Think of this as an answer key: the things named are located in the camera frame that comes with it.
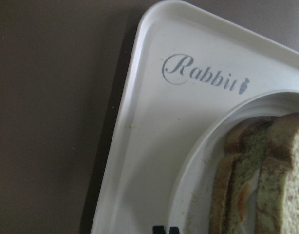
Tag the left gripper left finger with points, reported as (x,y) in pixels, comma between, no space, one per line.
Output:
(158,229)

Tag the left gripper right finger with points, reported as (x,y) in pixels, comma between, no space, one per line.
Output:
(174,230)

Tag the white round plate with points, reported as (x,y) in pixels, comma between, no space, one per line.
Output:
(190,202)

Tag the bread slice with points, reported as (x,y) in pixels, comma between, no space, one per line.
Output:
(277,200)
(237,173)

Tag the cream rabbit tray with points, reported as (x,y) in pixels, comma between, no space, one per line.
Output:
(188,68)

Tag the bread slice under egg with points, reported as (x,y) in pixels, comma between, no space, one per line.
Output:
(237,173)

